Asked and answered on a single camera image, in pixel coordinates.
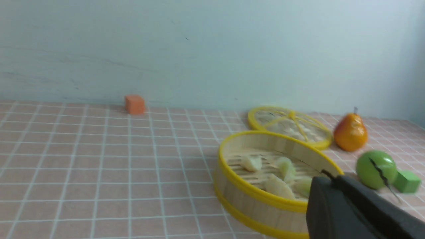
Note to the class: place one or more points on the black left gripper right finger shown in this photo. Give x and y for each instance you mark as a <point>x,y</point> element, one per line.
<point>382,218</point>

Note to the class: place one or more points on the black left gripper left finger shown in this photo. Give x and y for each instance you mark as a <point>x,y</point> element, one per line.
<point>337,209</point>

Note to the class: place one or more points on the cream toy dumpling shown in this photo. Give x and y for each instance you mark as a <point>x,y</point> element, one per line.
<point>302,186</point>

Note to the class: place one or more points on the greenish toy dumpling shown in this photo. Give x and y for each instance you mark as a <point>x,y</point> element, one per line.
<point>287,169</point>

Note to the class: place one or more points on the pale green toy dumpling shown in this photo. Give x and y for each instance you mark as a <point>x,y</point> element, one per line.
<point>276,186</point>

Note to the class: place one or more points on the bamboo steamer tray yellow rim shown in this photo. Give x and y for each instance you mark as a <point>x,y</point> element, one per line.
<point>242,192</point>

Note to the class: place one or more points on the woven bamboo steamer lid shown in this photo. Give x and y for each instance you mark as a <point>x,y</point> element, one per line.
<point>291,123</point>

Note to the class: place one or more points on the green foam cube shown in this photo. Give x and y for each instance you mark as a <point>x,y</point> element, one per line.
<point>407,182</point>

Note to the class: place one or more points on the green toy watermelon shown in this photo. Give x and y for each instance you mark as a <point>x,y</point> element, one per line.
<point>377,170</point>

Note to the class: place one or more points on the orange yellow toy pear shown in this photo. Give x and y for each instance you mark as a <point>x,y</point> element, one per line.
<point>350,134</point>

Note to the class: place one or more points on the orange foam cube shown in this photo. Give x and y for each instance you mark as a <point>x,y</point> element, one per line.
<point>135,104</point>

